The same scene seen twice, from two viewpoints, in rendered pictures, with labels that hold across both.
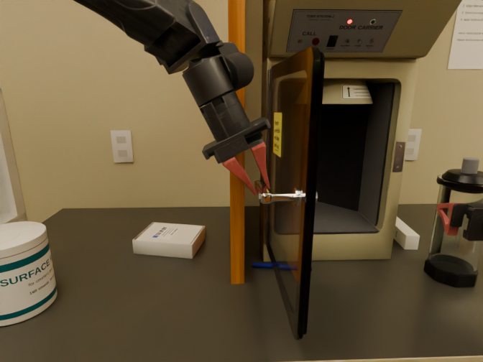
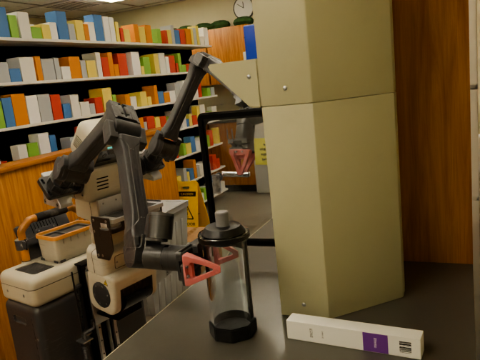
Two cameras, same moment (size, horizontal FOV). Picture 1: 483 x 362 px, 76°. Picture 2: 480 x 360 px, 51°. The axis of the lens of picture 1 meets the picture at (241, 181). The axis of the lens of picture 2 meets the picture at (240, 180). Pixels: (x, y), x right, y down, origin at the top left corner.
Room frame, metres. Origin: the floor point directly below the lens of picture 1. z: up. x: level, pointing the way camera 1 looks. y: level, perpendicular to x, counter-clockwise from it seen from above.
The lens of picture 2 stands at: (1.12, -1.35, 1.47)
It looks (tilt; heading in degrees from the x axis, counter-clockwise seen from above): 11 degrees down; 117
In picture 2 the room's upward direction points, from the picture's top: 6 degrees counter-clockwise
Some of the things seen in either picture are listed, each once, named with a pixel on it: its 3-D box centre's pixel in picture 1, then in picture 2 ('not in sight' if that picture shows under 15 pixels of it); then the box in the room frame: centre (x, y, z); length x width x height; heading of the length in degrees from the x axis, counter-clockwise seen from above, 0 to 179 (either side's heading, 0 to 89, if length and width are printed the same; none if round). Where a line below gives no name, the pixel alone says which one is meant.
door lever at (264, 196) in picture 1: (273, 191); not in sight; (0.44, -0.05, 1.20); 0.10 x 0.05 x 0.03; 4
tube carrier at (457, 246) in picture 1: (458, 226); (228, 280); (0.62, -0.47, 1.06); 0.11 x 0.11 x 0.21
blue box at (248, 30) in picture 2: not in sight; (270, 42); (0.63, -0.13, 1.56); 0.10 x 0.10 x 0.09; 2
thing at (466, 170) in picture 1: (468, 174); (223, 226); (0.63, -0.47, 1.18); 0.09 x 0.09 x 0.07
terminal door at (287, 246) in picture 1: (283, 182); (253, 179); (0.52, -0.07, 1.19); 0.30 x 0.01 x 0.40; 4
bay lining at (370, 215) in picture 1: (320, 151); not in sight; (0.81, -0.21, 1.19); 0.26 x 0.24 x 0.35; 92
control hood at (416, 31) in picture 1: (357, 25); (261, 82); (0.63, -0.22, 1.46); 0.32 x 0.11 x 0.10; 92
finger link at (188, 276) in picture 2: not in sight; (203, 266); (0.59, -0.51, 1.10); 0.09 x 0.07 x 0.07; 2
